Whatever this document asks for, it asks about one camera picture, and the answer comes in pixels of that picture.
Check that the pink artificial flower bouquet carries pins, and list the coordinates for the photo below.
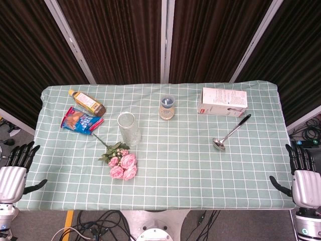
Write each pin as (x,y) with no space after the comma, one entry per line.
(120,160)

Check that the small jar with blue lid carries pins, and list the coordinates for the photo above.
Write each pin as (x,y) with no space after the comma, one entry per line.
(167,108)

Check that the black device with green lights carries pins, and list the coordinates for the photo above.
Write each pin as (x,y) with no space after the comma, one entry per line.
(307,143)

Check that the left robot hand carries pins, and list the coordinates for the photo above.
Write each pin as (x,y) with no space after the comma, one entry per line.
(11,179)

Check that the blue red snack bag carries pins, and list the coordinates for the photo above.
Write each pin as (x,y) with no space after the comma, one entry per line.
(81,121)

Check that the brown sauce bottle yellow cap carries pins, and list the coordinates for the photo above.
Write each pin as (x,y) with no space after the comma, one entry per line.
(87,103)

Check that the green checkered tablecloth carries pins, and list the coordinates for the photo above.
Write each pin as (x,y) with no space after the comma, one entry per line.
(175,163)

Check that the clear glass jar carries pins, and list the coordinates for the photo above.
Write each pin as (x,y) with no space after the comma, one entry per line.
(129,129)

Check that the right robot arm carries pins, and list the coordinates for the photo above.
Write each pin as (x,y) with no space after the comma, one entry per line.
(308,224)

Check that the white cardboard box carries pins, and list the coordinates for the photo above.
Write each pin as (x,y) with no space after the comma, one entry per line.
(223,101)

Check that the grey partition post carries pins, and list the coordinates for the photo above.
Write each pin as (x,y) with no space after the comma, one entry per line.
(167,41)
(70,41)
(255,41)

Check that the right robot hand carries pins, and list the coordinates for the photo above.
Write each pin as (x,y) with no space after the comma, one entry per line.
(304,185)

